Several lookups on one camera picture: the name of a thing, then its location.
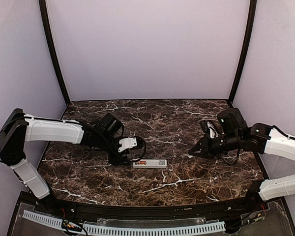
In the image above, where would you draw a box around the white remote control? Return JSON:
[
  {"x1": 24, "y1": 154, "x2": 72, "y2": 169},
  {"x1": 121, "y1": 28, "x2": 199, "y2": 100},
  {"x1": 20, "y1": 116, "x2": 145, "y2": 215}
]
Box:
[{"x1": 132, "y1": 159, "x2": 167, "y2": 169}]

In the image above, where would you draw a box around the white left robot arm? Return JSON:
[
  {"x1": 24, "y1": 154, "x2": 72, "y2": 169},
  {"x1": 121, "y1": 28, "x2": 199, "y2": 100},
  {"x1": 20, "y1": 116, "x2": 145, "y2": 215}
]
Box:
[{"x1": 0, "y1": 109, "x2": 138, "y2": 200}]

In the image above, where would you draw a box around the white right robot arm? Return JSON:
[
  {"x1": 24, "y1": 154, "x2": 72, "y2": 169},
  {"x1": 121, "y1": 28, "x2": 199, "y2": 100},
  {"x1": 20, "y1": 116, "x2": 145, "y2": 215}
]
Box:
[{"x1": 188, "y1": 108, "x2": 295, "y2": 202}]

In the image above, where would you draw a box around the black front table rail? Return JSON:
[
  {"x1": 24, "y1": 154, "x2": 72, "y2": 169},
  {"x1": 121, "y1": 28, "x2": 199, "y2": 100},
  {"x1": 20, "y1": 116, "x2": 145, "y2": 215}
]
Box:
[{"x1": 38, "y1": 194, "x2": 268, "y2": 221}]

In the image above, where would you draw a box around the white slotted cable duct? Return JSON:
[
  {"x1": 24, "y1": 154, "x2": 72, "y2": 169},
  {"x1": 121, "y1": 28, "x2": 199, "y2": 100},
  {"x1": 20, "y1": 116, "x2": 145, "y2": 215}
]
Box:
[{"x1": 22, "y1": 210, "x2": 226, "y2": 236}]

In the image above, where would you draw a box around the black right frame post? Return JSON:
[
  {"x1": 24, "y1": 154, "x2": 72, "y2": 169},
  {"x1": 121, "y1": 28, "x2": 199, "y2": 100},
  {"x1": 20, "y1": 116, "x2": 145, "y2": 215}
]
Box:
[{"x1": 227, "y1": 0, "x2": 257, "y2": 107}]

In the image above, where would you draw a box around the black frame post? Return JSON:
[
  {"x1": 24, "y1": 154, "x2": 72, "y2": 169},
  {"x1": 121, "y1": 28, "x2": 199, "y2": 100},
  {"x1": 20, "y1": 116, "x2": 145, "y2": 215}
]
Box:
[
  {"x1": 227, "y1": 0, "x2": 257, "y2": 107},
  {"x1": 38, "y1": 0, "x2": 71, "y2": 106}
]

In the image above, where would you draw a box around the black left frame post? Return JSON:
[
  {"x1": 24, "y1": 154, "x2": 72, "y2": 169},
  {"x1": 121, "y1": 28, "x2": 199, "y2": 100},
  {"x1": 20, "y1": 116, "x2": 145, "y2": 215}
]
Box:
[{"x1": 38, "y1": 0, "x2": 71, "y2": 106}]

